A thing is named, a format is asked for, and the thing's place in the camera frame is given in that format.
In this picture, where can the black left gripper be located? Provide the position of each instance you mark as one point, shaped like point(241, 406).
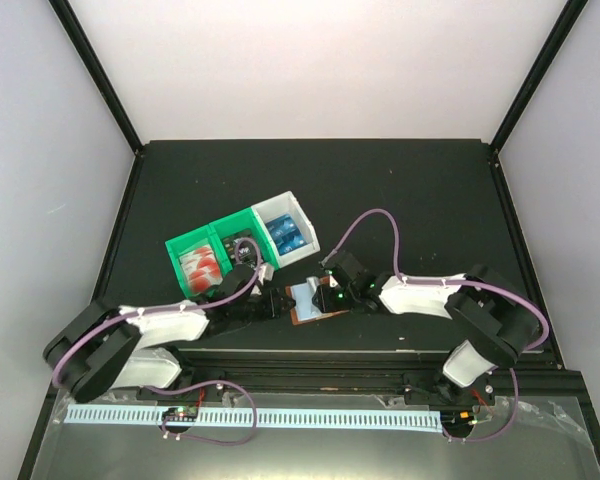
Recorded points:
point(275, 305)

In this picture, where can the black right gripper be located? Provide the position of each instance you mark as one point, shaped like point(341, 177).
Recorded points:
point(326, 303)

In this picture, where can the brown leather card holder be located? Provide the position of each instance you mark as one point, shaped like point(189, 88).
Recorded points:
point(305, 311)

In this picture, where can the white bin with blue cards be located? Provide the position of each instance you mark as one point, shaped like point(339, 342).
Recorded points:
point(287, 203)

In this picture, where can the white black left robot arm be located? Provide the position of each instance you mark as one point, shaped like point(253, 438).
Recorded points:
point(93, 353)

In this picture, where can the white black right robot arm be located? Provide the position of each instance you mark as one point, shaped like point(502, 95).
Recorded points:
point(496, 324)

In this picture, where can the black VIP card stack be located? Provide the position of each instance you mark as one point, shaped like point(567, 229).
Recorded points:
point(239, 251)

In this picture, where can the red white card stack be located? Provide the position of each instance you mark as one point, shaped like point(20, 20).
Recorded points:
point(200, 268)

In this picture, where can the green bin with red cards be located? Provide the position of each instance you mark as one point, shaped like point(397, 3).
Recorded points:
point(184, 243)

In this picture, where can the green bin with black cards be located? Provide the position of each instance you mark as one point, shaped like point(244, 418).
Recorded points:
point(228, 230)

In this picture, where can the blue VIP card front stack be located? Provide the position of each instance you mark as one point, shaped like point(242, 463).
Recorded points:
point(289, 240)

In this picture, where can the blue vip card stack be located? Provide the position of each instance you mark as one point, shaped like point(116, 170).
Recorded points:
point(281, 226)
point(289, 240)

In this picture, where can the blue VIP card rear stack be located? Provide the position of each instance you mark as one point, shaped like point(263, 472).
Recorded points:
point(281, 226)

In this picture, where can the left controller circuit board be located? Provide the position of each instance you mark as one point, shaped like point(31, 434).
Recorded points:
point(180, 414)

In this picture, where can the controller circuit board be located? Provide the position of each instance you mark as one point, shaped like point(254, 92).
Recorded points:
point(180, 414)
point(464, 417)

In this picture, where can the right controller circuit board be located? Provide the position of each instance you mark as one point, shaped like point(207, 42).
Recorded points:
point(464, 417)

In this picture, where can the clear acrylic front panel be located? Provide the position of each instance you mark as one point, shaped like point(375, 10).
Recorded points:
point(548, 441)

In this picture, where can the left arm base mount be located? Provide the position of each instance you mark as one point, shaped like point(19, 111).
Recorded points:
point(188, 377)

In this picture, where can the black aluminium frame rail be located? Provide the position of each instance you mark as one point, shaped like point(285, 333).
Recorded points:
point(359, 372)

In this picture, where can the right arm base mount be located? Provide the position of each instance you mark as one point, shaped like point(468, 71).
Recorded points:
point(432, 388)

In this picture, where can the white slotted cable duct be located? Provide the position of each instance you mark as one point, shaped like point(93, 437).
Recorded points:
point(270, 418)

